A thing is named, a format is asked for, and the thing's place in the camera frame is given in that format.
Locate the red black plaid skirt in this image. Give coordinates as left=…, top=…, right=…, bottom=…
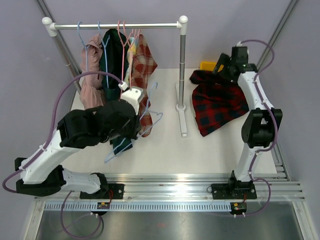
left=189, top=69, right=249, bottom=137

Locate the blue wire hanger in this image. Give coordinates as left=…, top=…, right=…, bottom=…
left=103, top=82, right=164, bottom=164

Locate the red beige plaid skirt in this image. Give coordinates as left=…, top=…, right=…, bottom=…
left=131, top=34, right=158, bottom=138

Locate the pink hanger with plaid skirt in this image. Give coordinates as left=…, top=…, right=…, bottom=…
left=124, top=29, right=141, bottom=87

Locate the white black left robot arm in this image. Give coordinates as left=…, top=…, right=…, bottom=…
left=15, top=99, right=140, bottom=199

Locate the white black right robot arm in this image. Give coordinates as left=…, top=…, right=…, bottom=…
left=211, top=43, right=283, bottom=200

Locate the pink pleated skirt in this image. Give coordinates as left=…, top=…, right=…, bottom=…
left=79, top=34, right=106, bottom=109

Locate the dark green plaid skirt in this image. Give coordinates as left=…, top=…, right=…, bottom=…
left=99, top=29, right=136, bottom=154

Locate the blue hanger with pink skirt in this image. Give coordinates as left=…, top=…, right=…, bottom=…
left=77, top=21, right=92, bottom=72

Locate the yellow plastic tray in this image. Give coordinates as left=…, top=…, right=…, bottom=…
left=199, top=61, right=217, bottom=72

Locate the pastel tie-dye garment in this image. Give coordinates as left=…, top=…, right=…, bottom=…
left=126, top=37, right=138, bottom=64

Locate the silver white clothes rack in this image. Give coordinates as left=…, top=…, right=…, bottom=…
left=42, top=15, right=188, bottom=137

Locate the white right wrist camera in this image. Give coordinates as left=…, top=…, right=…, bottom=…
left=235, top=41, right=249, bottom=55

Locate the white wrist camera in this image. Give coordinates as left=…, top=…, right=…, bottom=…
left=235, top=41, right=249, bottom=55
left=118, top=82, right=145, bottom=115

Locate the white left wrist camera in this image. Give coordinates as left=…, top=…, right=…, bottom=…
left=118, top=82, right=145, bottom=115

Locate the pink hanger on rail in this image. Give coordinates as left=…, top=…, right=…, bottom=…
left=117, top=20, right=128, bottom=81

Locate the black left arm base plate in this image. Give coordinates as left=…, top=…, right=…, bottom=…
left=79, top=183, right=125, bottom=200

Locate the aluminium mounting rail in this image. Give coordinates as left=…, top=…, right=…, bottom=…
left=33, top=174, right=306, bottom=202

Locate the white slotted cable duct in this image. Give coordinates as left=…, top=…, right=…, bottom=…
left=44, top=201, right=231, bottom=212

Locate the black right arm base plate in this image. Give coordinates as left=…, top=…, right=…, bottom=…
left=207, top=183, right=257, bottom=200

